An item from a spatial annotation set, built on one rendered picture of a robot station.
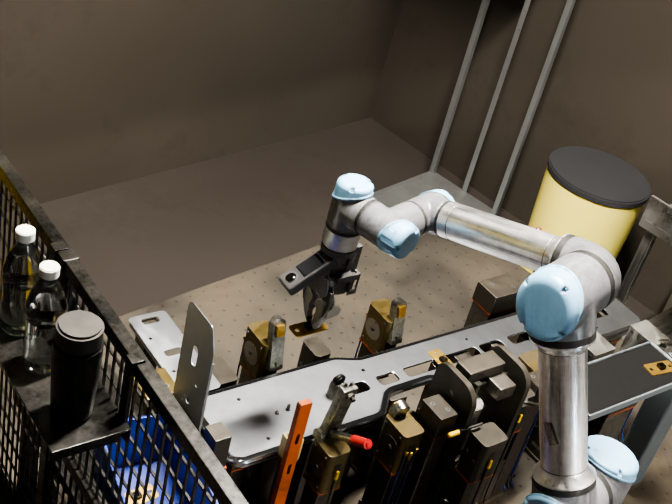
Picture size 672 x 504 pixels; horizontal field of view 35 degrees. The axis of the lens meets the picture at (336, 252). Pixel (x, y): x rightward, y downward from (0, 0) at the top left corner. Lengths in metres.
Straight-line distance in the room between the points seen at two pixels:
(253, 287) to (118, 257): 1.31
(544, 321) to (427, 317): 1.53
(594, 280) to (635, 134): 3.13
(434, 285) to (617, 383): 1.06
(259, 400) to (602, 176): 2.45
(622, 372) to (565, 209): 1.89
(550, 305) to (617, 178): 2.79
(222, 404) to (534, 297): 0.87
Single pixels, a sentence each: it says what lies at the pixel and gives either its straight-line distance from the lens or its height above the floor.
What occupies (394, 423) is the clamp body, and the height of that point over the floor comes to 1.07.
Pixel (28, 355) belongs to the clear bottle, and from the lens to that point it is 1.78.
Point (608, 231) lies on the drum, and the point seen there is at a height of 0.54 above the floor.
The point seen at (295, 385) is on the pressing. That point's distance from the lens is 2.50.
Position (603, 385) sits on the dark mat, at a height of 1.16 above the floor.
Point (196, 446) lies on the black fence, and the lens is 1.54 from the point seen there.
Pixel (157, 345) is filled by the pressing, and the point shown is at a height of 1.00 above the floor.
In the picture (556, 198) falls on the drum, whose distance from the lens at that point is 4.46.
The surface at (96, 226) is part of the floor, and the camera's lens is 4.64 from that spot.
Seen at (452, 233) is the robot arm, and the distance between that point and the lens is 2.09.
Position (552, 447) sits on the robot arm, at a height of 1.40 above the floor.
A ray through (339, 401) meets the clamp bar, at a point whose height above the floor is 1.18.
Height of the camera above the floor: 2.65
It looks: 34 degrees down
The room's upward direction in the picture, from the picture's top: 15 degrees clockwise
